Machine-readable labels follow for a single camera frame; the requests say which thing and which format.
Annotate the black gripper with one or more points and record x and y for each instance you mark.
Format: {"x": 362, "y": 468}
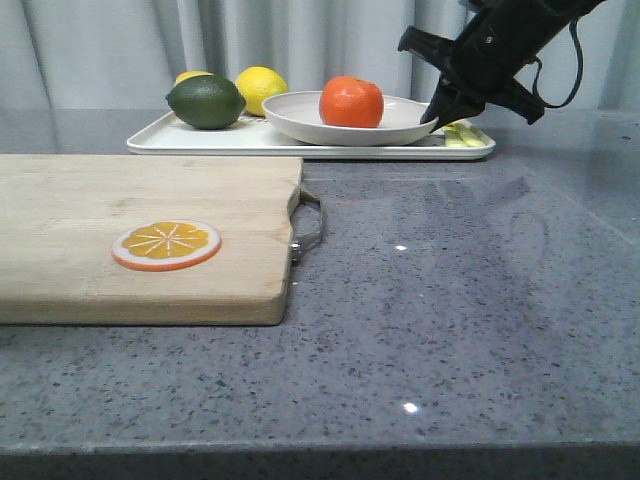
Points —
{"x": 480, "y": 65}

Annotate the orange mandarin fruit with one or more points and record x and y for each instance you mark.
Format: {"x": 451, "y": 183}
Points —
{"x": 348, "y": 101}

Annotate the beige round plate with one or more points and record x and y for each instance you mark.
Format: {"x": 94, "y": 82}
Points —
{"x": 297, "y": 115}

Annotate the white rectangular tray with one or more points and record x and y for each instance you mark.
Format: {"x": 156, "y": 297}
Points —
{"x": 256, "y": 137}

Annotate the yellow plastic fork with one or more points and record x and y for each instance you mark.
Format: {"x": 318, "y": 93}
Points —
{"x": 461, "y": 135}

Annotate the yellow lemon right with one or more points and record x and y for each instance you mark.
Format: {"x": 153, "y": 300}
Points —
{"x": 258, "y": 83}

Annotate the yellow lemon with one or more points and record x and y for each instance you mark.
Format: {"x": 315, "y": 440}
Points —
{"x": 190, "y": 74}
{"x": 258, "y": 83}

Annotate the green lime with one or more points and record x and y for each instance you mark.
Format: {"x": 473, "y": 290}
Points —
{"x": 206, "y": 102}

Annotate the yellow lemon left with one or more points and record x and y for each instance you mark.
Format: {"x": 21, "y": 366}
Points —
{"x": 190, "y": 74}

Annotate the orange slice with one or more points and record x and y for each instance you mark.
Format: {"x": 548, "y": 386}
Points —
{"x": 166, "y": 245}

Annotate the wooden cutting board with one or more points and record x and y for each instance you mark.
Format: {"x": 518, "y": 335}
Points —
{"x": 60, "y": 215}

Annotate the metal cutting board handle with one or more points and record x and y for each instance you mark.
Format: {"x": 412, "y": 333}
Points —
{"x": 306, "y": 224}

